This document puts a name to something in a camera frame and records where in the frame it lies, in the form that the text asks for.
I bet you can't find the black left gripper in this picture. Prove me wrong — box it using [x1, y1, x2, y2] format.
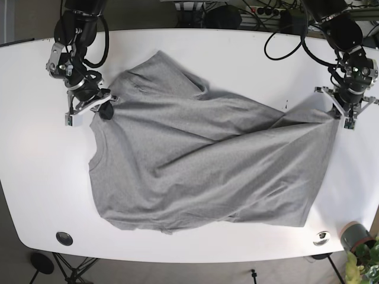
[315, 58, 378, 130]

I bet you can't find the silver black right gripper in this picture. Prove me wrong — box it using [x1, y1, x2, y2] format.
[65, 76, 114, 126]

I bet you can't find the grey T-shirt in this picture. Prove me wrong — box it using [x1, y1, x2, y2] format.
[89, 52, 339, 234]

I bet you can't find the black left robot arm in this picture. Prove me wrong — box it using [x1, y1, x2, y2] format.
[264, 1, 378, 130]

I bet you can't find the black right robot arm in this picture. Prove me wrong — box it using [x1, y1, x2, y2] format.
[46, 0, 118, 127]

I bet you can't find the black table grommet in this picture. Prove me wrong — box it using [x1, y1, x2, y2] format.
[56, 231, 73, 246]

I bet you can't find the silver table grommet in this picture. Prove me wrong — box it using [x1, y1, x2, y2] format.
[313, 231, 330, 246]

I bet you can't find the black tripod stand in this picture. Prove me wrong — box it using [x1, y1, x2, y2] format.
[30, 252, 99, 284]

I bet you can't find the potted green plant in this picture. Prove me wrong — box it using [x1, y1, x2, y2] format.
[339, 221, 378, 284]

